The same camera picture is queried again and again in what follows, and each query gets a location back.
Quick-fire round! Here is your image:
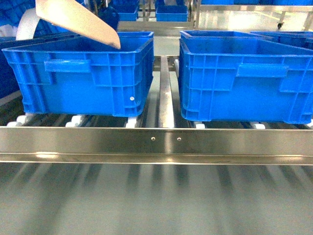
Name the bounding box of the blue plastic bin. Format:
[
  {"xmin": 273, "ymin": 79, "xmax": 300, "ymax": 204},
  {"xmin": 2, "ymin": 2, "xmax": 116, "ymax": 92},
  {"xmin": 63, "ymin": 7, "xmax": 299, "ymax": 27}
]
[
  {"xmin": 178, "ymin": 31, "xmax": 313, "ymax": 124},
  {"xmin": 3, "ymin": 32, "xmax": 154, "ymax": 118}
]

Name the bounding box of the white curved sheet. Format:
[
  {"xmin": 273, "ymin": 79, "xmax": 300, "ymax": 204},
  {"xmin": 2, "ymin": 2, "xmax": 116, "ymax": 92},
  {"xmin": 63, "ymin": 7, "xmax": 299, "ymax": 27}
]
[{"xmin": 16, "ymin": 8, "xmax": 41, "ymax": 41}]

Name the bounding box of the blue plastic bin right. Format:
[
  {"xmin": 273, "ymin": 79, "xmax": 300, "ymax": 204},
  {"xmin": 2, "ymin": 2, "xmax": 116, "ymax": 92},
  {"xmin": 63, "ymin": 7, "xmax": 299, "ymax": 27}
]
[{"xmin": 178, "ymin": 31, "xmax": 313, "ymax": 124}]

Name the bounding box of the blue plastic bin left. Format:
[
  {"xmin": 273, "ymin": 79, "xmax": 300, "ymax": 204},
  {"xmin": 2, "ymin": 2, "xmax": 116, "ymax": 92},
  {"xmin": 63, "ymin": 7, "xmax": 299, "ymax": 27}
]
[{"xmin": 3, "ymin": 32, "xmax": 154, "ymax": 118}]

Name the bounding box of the beige plastic scoop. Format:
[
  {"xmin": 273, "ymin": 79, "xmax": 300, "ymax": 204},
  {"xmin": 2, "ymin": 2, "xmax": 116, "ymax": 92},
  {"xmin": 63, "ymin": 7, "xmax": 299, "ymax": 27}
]
[{"xmin": 35, "ymin": 0, "xmax": 121, "ymax": 49}]

